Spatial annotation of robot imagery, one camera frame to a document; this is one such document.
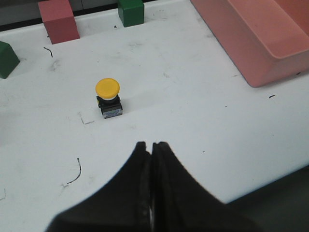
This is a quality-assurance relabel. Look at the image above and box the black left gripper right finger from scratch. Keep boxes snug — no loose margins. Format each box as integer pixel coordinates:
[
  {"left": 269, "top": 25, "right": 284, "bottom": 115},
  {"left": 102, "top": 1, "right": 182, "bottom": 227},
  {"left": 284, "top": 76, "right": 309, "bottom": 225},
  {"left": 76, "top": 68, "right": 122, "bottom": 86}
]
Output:
[{"left": 151, "top": 142, "right": 261, "bottom": 232}]

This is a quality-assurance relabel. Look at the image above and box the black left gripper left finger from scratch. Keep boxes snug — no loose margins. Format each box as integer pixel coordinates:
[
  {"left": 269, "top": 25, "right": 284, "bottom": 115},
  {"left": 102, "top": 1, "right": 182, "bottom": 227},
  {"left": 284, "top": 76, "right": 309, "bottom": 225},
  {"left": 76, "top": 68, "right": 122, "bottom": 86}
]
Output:
[{"left": 46, "top": 142, "right": 151, "bottom": 232}]

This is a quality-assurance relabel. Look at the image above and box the yellow push button switch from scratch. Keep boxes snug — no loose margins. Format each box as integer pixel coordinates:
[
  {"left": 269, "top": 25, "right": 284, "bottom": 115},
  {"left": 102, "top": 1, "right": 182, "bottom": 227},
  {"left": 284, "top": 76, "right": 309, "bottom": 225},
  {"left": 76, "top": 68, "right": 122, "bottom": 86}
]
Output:
[{"left": 95, "top": 78, "right": 123, "bottom": 119}]

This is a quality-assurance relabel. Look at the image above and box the pink plastic bin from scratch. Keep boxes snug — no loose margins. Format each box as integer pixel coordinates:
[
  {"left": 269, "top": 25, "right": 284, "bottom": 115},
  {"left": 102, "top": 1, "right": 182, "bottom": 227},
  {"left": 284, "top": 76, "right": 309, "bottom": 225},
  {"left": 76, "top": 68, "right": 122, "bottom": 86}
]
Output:
[{"left": 192, "top": 0, "right": 309, "bottom": 87}]

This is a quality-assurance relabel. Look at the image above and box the dark green block at left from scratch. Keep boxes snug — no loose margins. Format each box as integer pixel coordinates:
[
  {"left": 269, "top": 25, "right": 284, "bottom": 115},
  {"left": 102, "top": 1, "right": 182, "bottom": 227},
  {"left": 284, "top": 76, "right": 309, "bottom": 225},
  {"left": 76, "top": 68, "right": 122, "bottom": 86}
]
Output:
[{"left": 0, "top": 41, "right": 20, "bottom": 79}]

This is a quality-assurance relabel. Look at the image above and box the green cube block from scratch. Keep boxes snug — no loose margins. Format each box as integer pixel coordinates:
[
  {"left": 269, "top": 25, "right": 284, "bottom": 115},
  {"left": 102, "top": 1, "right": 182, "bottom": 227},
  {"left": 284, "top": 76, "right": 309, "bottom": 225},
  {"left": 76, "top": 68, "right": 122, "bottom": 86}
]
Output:
[{"left": 117, "top": 0, "right": 144, "bottom": 28}]

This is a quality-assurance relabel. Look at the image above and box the pink cube block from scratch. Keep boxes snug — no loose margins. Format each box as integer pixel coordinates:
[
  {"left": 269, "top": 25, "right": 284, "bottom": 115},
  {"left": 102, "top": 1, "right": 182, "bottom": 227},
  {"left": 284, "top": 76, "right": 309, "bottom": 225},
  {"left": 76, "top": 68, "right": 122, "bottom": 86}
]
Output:
[{"left": 38, "top": 0, "right": 80, "bottom": 44}]

